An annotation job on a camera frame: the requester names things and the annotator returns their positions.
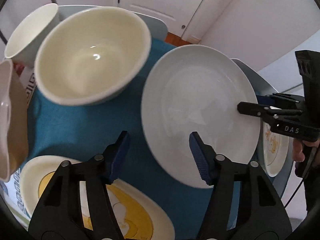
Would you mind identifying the beige square serving dish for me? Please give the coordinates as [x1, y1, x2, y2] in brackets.
[1, 60, 29, 182]

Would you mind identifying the large white plate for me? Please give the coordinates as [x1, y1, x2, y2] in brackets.
[141, 45, 260, 189]

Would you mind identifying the black cable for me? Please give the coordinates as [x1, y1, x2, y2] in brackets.
[283, 172, 307, 209]

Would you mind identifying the blue tablecloth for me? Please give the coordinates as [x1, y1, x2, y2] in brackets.
[28, 40, 212, 239]

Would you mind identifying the large cream bowl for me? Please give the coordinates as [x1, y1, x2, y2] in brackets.
[34, 7, 152, 106]

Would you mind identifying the small white ribbed bowl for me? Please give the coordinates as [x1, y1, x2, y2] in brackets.
[4, 3, 60, 67]

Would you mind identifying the person's right hand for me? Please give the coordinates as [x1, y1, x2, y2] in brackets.
[292, 138, 305, 163]

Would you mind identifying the small yellow patterned plate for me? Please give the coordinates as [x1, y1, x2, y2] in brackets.
[262, 122, 289, 177]

